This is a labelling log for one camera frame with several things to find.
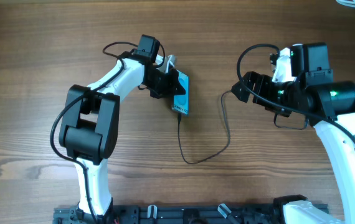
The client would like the Galaxy S25 smartphone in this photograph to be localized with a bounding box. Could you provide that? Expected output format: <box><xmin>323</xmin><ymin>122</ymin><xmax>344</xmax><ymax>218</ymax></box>
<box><xmin>172</xmin><ymin>71</ymin><xmax>189</xmax><ymax>115</ymax></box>

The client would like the black USB charging cable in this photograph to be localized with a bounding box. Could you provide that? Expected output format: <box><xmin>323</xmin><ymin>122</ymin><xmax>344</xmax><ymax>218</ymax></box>
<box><xmin>176</xmin><ymin>90</ymin><xmax>233</xmax><ymax>165</ymax></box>

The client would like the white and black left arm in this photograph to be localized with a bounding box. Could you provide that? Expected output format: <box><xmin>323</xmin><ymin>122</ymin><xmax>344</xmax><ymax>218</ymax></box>
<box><xmin>50</xmin><ymin>35</ymin><xmax>189</xmax><ymax>223</ymax></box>

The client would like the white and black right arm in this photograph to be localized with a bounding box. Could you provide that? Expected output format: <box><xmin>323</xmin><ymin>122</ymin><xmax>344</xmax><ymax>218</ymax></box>
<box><xmin>232</xmin><ymin>43</ymin><xmax>355</xmax><ymax>223</ymax></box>

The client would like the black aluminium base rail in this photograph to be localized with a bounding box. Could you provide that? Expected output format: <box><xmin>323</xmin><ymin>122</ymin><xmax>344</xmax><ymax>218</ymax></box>
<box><xmin>52</xmin><ymin>203</ymin><xmax>329</xmax><ymax>224</ymax></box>

